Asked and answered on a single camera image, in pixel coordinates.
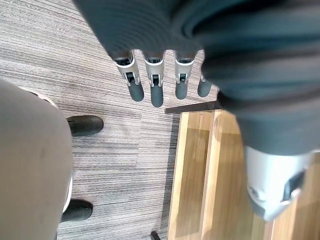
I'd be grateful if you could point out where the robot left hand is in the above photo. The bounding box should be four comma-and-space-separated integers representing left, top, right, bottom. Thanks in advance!
73, 0, 320, 223

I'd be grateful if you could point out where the wooden shoe rack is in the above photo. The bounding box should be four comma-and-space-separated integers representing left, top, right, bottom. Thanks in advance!
164, 100, 320, 240

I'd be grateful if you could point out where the dark robot foot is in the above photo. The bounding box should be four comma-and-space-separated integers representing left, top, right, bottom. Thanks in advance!
66, 115, 105, 137
59, 198, 94, 224

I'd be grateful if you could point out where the silver robot leg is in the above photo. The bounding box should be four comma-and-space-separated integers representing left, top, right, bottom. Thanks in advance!
0, 79, 74, 240

